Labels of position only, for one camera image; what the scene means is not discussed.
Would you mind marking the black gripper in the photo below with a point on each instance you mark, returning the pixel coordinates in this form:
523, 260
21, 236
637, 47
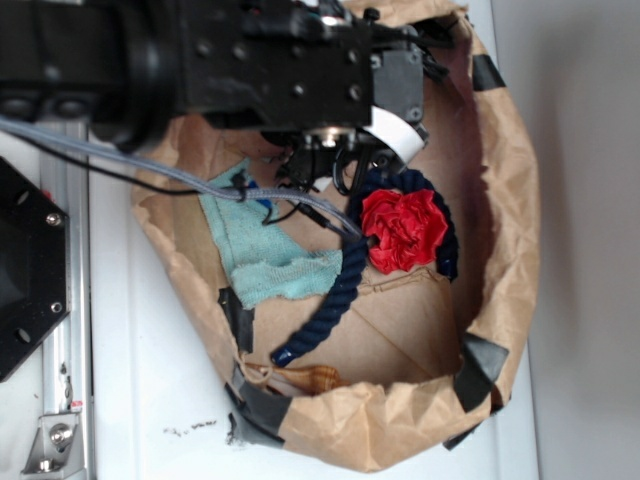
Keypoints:
288, 66

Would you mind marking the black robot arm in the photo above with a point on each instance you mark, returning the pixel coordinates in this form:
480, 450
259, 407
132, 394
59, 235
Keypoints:
127, 68

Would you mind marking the red crumpled paper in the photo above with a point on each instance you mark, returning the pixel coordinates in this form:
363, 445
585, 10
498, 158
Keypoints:
407, 229

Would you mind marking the light blue cloth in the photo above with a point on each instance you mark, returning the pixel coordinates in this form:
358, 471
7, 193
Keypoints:
262, 261

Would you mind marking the brown paper bag bin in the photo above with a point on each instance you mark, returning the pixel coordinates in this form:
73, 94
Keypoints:
429, 353

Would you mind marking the brown wooden object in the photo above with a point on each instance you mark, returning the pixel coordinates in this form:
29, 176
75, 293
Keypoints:
306, 381

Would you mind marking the aluminium rail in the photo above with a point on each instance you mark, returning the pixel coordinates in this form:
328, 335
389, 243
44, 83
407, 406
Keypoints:
66, 352

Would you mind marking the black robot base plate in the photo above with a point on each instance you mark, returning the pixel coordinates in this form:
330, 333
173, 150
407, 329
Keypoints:
34, 268

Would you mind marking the metal corner bracket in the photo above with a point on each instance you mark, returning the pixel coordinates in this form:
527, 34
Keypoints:
57, 450

